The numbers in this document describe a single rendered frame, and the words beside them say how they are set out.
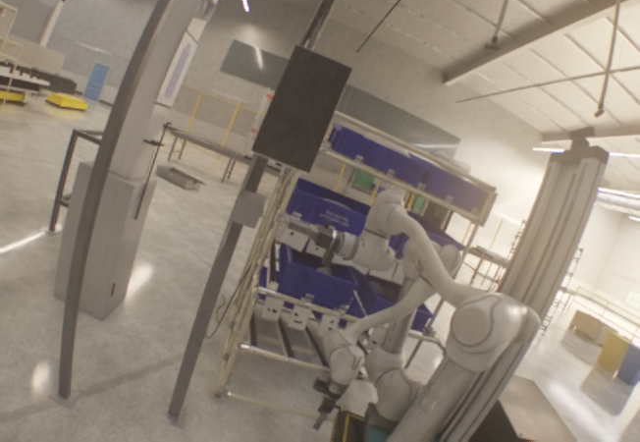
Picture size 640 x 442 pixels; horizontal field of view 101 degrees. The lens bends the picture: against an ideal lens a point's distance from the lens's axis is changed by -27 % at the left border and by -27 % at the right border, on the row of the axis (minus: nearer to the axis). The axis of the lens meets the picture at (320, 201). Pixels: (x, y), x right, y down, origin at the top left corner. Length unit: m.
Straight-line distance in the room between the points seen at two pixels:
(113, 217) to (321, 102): 1.50
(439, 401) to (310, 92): 0.82
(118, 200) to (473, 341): 1.83
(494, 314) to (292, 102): 0.68
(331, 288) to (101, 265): 1.33
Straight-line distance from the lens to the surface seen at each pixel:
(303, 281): 1.79
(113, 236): 2.16
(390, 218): 1.23
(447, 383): 0.90
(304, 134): 0.92
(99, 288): 2.32
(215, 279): 1.47
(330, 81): 0.94
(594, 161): 1.24
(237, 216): 1.17
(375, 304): 1.92
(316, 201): 1.84
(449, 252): 1.44
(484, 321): 0.79
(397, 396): 1.63
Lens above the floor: 1.38
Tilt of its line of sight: 6 degrees down
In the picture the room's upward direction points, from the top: 22 degrees clockwise
